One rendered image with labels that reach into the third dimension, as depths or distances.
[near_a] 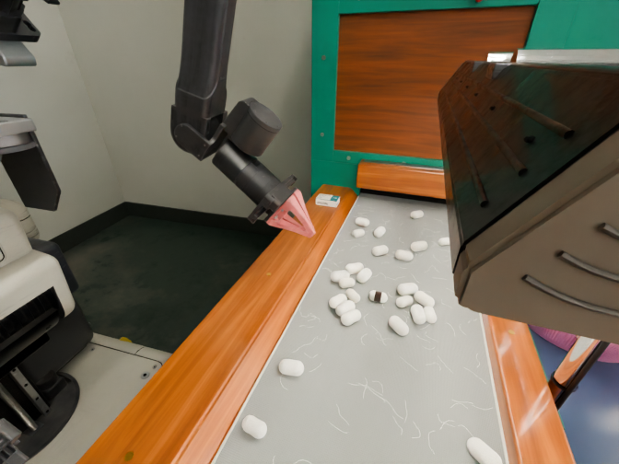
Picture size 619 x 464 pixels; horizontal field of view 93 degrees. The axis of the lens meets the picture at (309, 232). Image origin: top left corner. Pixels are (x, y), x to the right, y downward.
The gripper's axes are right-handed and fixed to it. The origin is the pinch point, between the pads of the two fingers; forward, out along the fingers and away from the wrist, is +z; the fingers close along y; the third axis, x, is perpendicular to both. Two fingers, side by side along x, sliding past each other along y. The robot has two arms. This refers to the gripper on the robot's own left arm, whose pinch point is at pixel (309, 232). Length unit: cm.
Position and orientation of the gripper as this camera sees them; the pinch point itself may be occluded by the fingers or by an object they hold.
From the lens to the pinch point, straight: 50.9
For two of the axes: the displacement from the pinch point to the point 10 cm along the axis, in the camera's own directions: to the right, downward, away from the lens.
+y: 3.5, -4.8, 8.1
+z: 7.2, 6.9, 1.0
